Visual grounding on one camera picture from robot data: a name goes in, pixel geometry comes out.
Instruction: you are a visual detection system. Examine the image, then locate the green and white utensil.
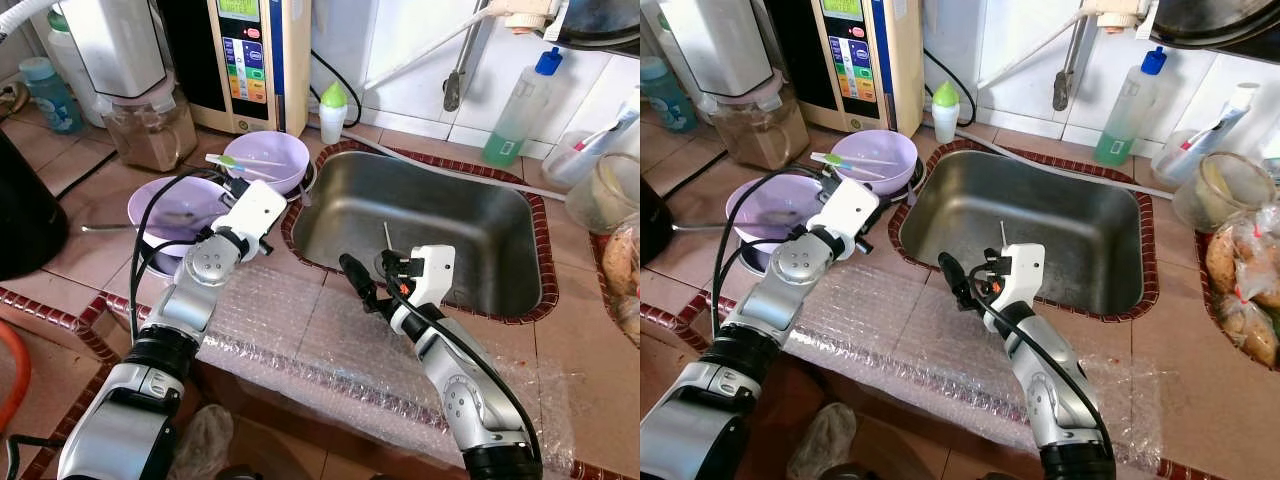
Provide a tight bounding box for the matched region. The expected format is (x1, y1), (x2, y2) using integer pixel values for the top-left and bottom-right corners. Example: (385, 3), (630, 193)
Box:
(810, 152), (901, 174)
(205, 153), (301, 177)

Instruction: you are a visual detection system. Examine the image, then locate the small purple plastic bowl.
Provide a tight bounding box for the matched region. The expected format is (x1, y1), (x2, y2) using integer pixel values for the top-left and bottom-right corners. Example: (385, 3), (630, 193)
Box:
(222, 131), (311, 196)
(830, 129), (919, 196)

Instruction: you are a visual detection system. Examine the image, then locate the clear bubble wrap sheet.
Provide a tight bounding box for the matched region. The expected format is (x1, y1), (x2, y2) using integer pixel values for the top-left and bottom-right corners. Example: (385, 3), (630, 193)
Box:
(195, 265), (576, 471)
(785, 262), (1166, 471)

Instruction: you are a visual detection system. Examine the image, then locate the large purple plastic bowl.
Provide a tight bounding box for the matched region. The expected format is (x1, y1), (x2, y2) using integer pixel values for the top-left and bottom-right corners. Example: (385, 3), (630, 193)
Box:
(127, 177), (236, 276)
(725, 175), (836, 273)

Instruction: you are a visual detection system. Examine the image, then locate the stainless steel sink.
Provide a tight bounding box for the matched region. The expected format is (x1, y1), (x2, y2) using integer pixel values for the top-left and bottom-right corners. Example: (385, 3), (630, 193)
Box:
(290, 150), (547, 321)
(897, 150), (1159, 321)

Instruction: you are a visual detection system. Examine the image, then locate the clear jar with brown contents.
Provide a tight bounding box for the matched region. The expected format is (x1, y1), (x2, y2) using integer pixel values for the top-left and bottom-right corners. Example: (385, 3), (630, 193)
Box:
(100, 72), (199, 173)
(705, 72), (811, 171)

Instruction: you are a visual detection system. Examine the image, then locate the small white bottle green cap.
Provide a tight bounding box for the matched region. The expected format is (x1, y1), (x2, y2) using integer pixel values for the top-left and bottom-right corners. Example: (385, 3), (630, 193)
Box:
(930, 80), (961, 144)
(318, 82), (349, 145)

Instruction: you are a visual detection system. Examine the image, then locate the beige water ionizer with panel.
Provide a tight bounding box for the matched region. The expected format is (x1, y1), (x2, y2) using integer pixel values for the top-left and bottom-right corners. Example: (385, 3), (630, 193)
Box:
(160, 0), (313, 137)
(765, 0), (926, 137)

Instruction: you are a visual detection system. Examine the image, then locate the metal spoon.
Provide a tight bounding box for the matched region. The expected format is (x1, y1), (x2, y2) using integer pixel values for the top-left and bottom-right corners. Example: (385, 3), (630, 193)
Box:
(80, 213), (201, 237)
(672, 213), (791, 235)

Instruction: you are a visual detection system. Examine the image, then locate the white countertop appliance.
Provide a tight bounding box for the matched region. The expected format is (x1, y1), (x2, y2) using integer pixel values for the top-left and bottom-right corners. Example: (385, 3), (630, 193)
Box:
(655, 0), (777, 99)
(60, 0), (171, 101)

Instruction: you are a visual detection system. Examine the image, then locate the teal plastic bottle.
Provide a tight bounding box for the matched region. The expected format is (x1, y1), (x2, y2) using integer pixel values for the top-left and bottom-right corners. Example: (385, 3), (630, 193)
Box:
(640, 57), (699, 135)
(18, 57), (83, 135)

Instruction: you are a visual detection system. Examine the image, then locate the clear bottle green liquid blue cap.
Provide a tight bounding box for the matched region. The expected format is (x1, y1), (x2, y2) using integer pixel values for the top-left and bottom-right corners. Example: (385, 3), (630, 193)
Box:
(1093, 47), (1169, 168)
(482, 47), (564, 168)

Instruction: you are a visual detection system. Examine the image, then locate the metal faucet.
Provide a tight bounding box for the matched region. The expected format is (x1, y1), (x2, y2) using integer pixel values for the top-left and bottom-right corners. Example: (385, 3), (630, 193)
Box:
(443, 0), (493, 113)
(1052, 5), (1095, 112)

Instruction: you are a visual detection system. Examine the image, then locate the crumpled plastic bag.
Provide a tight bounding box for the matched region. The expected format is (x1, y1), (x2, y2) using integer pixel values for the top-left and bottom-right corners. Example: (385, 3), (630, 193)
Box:
(785, 403), (859, 480)
(165, 403), (236, 480)

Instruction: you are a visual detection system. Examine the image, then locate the clear container with toothbrushes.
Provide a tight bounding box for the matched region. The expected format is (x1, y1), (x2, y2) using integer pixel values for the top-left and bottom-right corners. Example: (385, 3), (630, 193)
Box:
(1150, 85), (1263, 187)
(543, 100), (641, 191)

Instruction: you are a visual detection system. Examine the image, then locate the plastic bag of bread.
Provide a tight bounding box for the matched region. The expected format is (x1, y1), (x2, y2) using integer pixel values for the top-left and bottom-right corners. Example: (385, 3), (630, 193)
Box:
(1200, 205), (1280, 369)
(598, 215), (641, 347)

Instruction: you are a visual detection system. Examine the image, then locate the large white bottle green cap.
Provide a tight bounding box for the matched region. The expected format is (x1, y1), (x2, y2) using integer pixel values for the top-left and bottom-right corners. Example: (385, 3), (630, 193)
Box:
(45, 8), (106, 126)

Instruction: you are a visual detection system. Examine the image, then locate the dark cooking pan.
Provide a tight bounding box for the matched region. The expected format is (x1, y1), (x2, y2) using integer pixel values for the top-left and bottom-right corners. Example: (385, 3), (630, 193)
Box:
(555, 0), (641, 53)
(1150, 0), (1280, 53)

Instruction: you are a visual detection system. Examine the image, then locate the white tap fitting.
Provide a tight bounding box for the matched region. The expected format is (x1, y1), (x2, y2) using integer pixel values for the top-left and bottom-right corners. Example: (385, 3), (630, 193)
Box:
(1095, 0), (1161, 31)
(505, 0), (561, 31)

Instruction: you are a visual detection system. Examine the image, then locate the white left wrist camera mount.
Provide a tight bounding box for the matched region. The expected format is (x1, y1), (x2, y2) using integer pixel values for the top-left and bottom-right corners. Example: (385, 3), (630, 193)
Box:
(815, 175), (883, 251)
(212, 178), (289, 251)

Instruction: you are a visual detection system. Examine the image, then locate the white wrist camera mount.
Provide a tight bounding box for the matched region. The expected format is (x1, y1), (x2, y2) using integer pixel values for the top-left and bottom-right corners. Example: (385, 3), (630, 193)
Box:
(815, 175), (883, 251)
(212, 178), (289, 251)
(990, 243), (1047, 307)
(395, 245), (457, 311)

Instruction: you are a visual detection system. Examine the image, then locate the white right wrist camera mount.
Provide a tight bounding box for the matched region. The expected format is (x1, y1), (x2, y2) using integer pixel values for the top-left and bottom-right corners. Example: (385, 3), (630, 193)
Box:
(395, 245), (457, 311)
(990, 243), (1047, 307)

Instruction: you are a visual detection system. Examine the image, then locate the grey drain hose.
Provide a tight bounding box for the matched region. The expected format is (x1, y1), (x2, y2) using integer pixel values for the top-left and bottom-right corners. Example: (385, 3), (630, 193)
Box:
(345, 125), (571, 203)
(955, 125), (1177, 203)

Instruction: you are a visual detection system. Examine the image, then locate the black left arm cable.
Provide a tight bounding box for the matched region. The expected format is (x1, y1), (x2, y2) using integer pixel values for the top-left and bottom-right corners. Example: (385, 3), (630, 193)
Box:
(128, 170), (241, 343)
(710, 168), (836, 341)

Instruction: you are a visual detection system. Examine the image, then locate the black power cable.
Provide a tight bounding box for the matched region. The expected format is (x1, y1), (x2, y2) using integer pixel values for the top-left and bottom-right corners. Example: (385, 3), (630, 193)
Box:
(310, 48), (363, 129)
(922, 48), (976, 129)

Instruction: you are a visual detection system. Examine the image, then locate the white water hose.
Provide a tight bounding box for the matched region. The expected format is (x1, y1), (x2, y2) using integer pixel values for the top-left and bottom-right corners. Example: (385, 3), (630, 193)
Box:
(975, 10), (1121, 93)
(360, 10), (521, 93)

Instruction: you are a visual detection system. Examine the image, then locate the corrugated grey flexible hose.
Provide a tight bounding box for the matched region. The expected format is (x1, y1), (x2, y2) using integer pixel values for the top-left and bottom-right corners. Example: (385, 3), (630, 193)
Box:
(0, 0), (46, 43)

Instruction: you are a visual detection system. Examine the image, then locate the orange red hose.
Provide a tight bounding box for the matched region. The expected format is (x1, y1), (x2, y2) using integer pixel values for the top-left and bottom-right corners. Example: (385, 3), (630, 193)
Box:
(0, 318), (33, 433)

